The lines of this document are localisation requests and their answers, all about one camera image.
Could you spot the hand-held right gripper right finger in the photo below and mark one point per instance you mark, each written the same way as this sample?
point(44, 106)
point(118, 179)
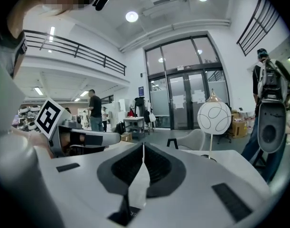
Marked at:
point(201, 174)

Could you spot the person's left forearm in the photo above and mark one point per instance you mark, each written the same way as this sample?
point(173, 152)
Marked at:
point(38, 139)

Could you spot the glass entrance door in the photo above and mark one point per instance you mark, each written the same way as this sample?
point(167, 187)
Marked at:
point(187, 91)

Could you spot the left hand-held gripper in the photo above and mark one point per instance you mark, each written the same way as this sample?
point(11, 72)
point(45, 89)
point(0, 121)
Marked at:
point(46, 117)

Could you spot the white work table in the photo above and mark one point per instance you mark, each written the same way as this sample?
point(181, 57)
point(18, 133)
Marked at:
point(134, 122)

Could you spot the large cardboard box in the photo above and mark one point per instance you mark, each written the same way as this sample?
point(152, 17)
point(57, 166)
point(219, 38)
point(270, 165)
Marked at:
point(239, 128)

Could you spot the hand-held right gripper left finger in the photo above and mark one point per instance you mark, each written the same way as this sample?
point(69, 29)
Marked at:
point(83, 182)

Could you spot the small cardboard box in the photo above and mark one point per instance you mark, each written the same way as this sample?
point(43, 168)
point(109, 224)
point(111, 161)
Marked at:
point(126, 136)

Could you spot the grey shell chair black legs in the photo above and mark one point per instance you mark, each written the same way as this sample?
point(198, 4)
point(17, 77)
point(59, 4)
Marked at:
point(194, 139)

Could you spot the black jacket on rack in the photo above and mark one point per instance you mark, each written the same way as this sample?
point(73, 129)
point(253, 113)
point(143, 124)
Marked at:
point(139, 106)

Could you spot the white globe table lamp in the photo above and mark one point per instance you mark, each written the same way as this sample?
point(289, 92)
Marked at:
point(213, 117)

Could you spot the black head-worn camera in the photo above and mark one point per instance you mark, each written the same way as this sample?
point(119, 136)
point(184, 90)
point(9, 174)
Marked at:
point(102, 0)

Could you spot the black balcony railing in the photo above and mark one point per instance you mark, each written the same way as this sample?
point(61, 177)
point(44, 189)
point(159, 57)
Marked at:
point(258, 25)
point(76, 50)

